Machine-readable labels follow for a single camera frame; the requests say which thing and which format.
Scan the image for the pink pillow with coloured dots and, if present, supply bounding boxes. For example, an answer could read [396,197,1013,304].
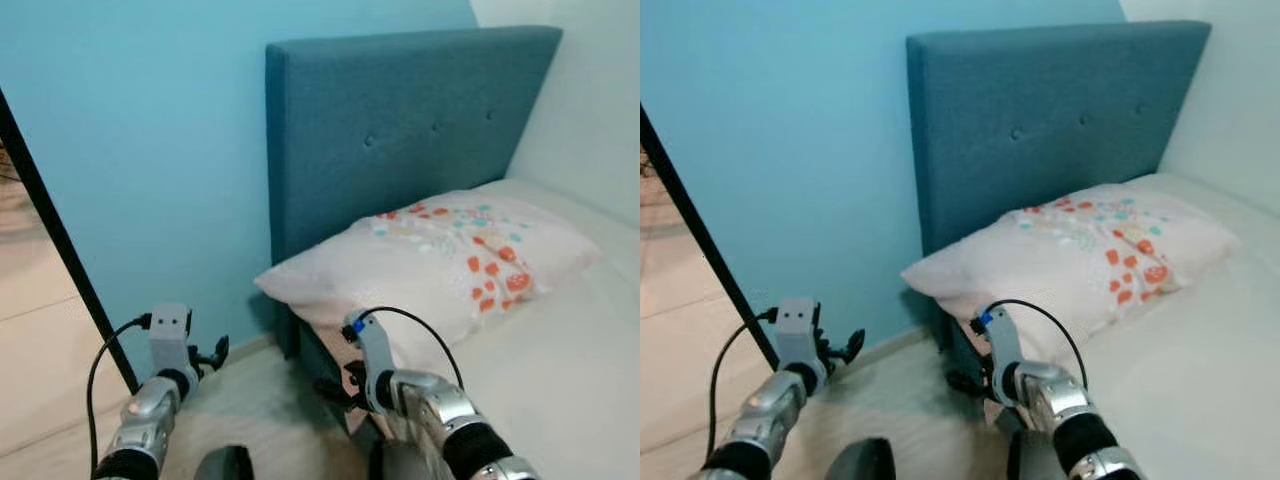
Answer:
[900,183,1242,347]
[254,190,605,352]

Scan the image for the black left robot leg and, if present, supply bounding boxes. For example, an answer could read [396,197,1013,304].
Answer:
[825,438,897,480]
[192,445,257,480]

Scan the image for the blue upholstered headboard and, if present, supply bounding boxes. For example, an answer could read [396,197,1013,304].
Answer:
[265,25,564,357]
[905,20,1214,351]

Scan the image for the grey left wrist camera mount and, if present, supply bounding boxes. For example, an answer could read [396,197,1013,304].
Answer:
[775,297,824,371]
[148,303,194,377]

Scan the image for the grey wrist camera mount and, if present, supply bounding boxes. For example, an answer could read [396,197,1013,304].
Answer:
[343,308,397,413]
[775,297,824,371]
[148,303,194,377]
[970,303,1022,401]

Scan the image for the dark bed frame base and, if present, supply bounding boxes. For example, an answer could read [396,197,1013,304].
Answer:
[938,318,1003,423]
[293,318,383,443]

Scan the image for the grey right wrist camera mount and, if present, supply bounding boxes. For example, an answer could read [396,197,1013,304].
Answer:
[970,303,1022,401]
[343,308,397,413]

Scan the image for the black slanted frame bar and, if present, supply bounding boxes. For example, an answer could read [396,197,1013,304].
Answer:
[0,88,142,394]
[640,103,782,372]

